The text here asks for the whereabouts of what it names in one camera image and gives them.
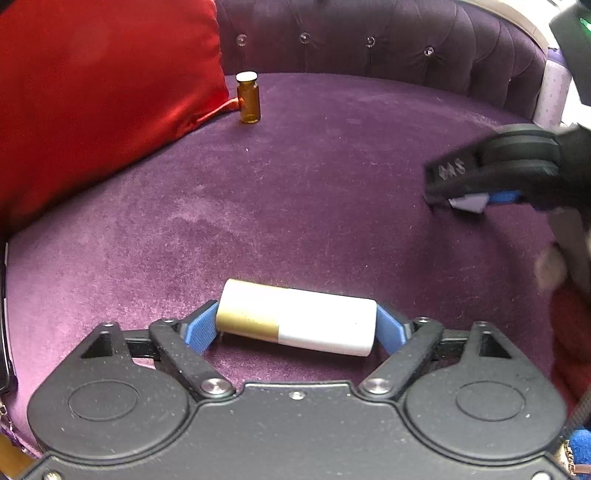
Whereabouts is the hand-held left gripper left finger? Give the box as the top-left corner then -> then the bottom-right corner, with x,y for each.
79,299 -> 237,400

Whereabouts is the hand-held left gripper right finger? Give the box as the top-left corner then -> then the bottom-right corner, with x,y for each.
358,302 -> 514,400

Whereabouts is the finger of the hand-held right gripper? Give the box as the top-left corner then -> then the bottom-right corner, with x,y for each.
423,124 -> 561,213
485,190 -> 536,208

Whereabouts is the white plug adapter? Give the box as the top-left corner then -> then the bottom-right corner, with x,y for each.
449,194 -> 489,214

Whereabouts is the gold and white bottle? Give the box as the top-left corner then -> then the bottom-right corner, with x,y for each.
217,278 -> 379,357

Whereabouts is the gold cloth lined basket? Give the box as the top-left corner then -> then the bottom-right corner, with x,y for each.
551,438 -> 579,480

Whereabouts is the lilac water bottle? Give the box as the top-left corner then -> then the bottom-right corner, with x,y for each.
536,60 -> 570,127

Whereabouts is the purple velvet sofa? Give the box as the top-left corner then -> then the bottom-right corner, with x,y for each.
0,0 -> 591,462

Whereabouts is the red knit cloth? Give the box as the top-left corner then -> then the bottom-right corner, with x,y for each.
550,284 -> 591,418

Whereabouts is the amber glass vial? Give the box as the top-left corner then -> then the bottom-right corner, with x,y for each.
235,71 -> 262,125

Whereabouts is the blue fleece blanket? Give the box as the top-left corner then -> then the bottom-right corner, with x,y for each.
567,427 -> 591,480

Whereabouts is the red cushion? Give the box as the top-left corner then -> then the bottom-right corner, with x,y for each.
0,0 -> 242,241

